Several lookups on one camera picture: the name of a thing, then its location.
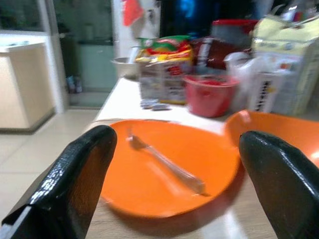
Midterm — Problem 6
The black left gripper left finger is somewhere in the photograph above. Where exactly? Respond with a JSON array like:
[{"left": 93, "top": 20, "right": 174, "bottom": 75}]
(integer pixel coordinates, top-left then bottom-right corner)
[{"left": 0, "top": 125, "right": 118, "bottom": 239}]

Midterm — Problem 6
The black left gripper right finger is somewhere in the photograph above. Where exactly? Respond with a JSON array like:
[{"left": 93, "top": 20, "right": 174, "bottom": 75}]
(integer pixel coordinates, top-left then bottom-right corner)
[{"left": 238, "top": 130, "right": 319, "bottom": 239}]

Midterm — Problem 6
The silver metal fork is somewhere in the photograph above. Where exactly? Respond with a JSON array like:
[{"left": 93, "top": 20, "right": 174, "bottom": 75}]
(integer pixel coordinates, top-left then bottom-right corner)
[{"left": 126, "top": 128, "right": 210, "bottom": 197}]

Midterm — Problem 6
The orange deep plate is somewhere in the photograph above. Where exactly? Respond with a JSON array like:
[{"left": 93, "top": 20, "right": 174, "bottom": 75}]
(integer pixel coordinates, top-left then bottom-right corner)
[{"left": 225, "top": 110, "right": 319, "bottom": 167}]

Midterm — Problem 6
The white oat milk carton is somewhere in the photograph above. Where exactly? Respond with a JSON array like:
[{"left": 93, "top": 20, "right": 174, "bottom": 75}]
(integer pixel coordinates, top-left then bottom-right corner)
[{"left": 249, "top": 71, "right": 286, "bottom": 114}]

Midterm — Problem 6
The red instant noodle cup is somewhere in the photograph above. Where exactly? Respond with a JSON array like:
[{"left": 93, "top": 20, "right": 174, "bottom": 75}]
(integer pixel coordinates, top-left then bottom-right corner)
[{"left": 183, "top": 73, "right": 240, "bottom": 118}]

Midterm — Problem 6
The beige counter cabinet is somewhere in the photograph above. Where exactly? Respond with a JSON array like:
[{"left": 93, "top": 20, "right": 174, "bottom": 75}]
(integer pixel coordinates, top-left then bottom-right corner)
[{"left": 0, "top": 34, "right": 56, "bottom": 133}]

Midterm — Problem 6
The white plastic bag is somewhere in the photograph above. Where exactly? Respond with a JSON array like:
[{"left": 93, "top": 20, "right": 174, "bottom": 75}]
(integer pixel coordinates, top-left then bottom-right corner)
[{"left": 223, "top": 51, "right": 265, "bottom": 110}]

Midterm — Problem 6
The large pale cereal box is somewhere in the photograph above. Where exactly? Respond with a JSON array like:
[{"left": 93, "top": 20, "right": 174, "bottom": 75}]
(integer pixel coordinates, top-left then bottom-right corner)
[{"left": 250, "top": 14, "right": 319, "bottom": 117}]

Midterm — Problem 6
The metal bowl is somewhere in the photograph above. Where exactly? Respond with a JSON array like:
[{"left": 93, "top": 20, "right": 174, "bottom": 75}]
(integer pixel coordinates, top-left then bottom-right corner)
[{"left": 111, "top": 56, "right": 139, "bottom": 81}]

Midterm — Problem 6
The glass sliding door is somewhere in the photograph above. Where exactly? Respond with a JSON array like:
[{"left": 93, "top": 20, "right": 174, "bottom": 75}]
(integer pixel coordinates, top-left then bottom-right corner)
[{"left": 53, "top": 0, "right": 118, "bottom": 107}]

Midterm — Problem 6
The printed snack box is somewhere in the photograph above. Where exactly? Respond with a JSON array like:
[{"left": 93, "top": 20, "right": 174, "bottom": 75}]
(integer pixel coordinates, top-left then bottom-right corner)
[{"left": 138, "top": 61, "right": 187, "bottom": 105}]

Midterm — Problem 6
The dark red package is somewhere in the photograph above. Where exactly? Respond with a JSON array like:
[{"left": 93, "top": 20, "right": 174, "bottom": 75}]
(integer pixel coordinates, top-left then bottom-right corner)
[{"left": 193, "top": 37, "right": 240, "bottom": 73}]

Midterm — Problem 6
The red lidded clear container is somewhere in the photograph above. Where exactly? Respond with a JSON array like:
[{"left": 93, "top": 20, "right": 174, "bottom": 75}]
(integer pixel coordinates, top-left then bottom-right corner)
[{"left": 211, "top": 19, "right": 260, "bottom": 47}]

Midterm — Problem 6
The yellow red noodle packet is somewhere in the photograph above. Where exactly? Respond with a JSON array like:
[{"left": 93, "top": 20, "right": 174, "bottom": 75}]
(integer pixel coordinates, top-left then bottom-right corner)
[{"left": 134, "top": 35, "right": 195, "bottom": 67}]

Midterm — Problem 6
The red paper decoration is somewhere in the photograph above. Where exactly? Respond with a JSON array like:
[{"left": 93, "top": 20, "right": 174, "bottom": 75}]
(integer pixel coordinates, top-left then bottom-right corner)
[{"left": 122, "top": 0, "right": 145, "bottom": 27}]

